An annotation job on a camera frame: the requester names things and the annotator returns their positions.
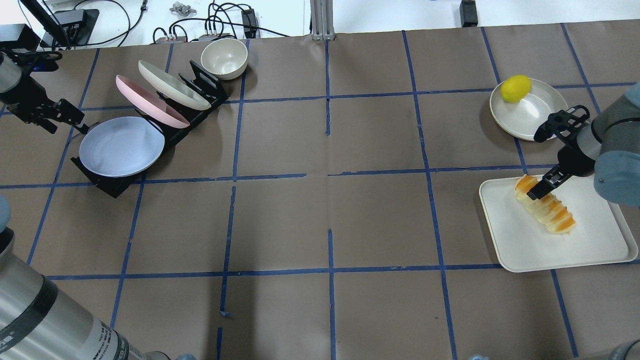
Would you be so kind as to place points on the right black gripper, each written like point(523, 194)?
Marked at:
point(576, 159)

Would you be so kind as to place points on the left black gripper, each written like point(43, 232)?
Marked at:
point(22, 96)

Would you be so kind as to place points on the spiral bread roll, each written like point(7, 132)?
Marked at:
point(548, 211)

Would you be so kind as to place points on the blue plate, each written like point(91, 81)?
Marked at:
point(121, 147)

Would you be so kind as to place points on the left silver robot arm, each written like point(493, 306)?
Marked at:
point(39, 321)

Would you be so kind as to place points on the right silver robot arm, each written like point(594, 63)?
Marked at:
point(607, 147)

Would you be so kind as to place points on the pink plate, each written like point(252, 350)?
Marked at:
point(149, 103)

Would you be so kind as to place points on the cream plate under lemon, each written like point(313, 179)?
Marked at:
point(522, 119)

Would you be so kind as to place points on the cream plate in rack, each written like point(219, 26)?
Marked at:
point(171, 87)

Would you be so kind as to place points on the cream rectangular tray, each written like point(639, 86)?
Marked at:
point(522, 244)

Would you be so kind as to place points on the yellow lemon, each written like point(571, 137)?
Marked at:
point(515, 88)

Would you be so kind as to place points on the black dish rack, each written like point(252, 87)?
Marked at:
point(205, 84)

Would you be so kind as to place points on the small metal clamp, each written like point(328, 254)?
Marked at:
point(182, 9)

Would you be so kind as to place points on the cream bowl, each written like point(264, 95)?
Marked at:
point(225, 58)

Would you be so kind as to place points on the black device on table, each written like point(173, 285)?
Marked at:
point(468, 13)

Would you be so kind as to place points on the black power adapter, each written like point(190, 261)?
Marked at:
point(249, 23)

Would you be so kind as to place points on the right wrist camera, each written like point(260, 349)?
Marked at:
point(563, 124)

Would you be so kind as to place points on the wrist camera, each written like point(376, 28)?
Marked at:
point(563, 124)
point(19, 42)

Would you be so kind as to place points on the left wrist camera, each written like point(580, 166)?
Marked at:
point(19, 42)

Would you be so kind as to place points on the aluminium frame post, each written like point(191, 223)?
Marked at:
point(322, 20)

